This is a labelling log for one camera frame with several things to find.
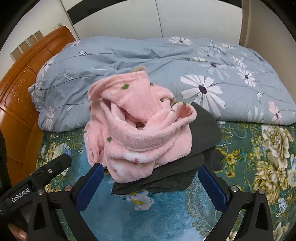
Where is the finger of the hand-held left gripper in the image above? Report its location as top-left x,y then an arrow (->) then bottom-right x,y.
32,153 -> 72,186

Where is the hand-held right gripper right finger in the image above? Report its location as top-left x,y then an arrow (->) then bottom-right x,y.
198,165 -> 274,241

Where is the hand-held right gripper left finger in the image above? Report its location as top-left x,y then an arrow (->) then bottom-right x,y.
27,163 -> 104,241

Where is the pink fleece garment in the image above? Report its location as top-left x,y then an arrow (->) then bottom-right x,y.
84,70 -> 197,183

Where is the person's left hand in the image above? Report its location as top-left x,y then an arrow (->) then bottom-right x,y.
9,226 -> 28,240

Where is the green floral blanket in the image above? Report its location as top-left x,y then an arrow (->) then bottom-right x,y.
35,120 -> 296,241

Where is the dark grey garment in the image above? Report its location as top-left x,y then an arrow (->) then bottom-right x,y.
112,102 -> 225,195

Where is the beige garment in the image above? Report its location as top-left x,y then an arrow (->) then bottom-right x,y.
129,65 -> 147,73

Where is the grey floral quilt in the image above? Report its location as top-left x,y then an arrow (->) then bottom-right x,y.
30,36 -> 295,133

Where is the beige wooden panel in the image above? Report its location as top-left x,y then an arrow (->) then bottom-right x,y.
239,0 -> 287,50

